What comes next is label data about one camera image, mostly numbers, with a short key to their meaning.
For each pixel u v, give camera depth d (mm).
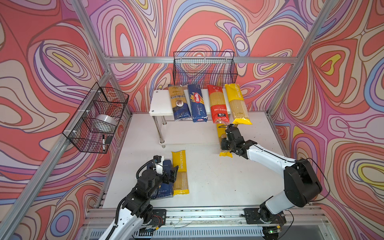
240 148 642
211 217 750
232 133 681
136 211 544
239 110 701
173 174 692
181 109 712
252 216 734
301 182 437
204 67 961
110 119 739
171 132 991
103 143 719
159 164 642
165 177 688
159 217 725
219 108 703
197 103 720
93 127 720
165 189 763
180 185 817
